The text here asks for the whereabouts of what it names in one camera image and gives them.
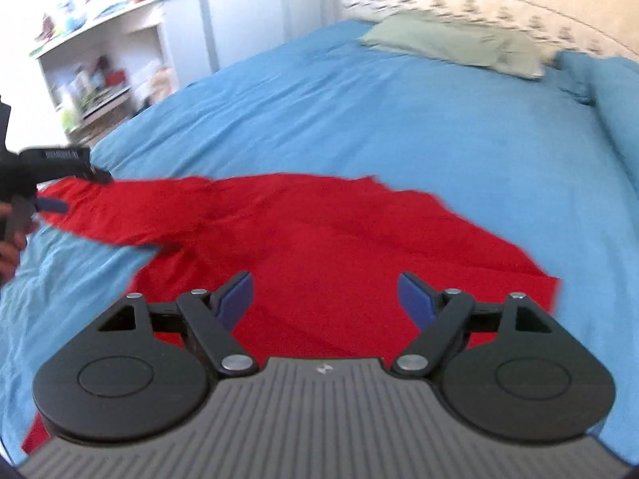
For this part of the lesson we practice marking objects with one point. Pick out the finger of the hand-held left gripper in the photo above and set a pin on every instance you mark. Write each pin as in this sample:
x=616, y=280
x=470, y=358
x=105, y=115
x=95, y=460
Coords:
x=95, y=174
x=52, y=205

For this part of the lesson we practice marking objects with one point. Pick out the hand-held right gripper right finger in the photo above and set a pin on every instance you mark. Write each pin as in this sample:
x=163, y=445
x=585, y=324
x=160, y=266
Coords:
x=415, y=299

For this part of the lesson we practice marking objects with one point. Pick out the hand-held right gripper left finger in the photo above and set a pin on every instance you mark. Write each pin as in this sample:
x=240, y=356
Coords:
x=238, y=295

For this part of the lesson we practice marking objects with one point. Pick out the red garment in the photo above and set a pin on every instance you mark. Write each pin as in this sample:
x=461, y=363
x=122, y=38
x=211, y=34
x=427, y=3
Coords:
x=324, y=239

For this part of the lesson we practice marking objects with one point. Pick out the person's left hand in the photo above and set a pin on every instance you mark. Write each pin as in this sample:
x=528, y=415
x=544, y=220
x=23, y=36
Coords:
x=11, y=254

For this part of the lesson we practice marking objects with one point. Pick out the red box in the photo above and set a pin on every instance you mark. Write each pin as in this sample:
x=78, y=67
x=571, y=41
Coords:
x=115, y=77

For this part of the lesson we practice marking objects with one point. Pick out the beige bag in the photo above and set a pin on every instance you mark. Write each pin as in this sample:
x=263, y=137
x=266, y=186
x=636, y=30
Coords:
x=162, y=85

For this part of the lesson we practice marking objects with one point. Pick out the white shelf unit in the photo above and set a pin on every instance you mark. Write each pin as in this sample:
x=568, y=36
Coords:
x=150, y=40

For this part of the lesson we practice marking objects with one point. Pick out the bed with blue sheet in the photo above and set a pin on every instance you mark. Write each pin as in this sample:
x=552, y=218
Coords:
x=349, y=110

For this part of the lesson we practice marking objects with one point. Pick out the white wardrobe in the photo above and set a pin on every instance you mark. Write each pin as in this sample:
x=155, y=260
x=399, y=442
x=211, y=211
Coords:
x=239, y=5

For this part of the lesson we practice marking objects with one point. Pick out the green pillow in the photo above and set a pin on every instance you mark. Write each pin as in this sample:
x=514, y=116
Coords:
x=449, y=42

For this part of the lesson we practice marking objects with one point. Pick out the blue rolled duvet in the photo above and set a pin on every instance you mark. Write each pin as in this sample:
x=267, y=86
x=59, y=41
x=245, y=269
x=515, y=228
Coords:
x=614, y=105

